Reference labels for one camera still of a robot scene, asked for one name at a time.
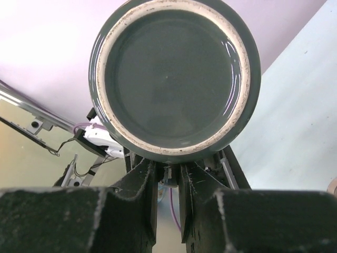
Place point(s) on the black mug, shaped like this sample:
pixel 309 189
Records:
pixel 174 81

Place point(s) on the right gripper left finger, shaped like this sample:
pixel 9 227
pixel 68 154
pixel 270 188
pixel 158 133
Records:
pixel 120 218

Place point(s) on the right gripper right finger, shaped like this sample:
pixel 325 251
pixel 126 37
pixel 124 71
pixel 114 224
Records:
pixel 217 219

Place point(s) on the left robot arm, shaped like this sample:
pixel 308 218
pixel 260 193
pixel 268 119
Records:
pixel 94 137

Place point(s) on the left aluminium frame post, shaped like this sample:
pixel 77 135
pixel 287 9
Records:
pixel 17 98

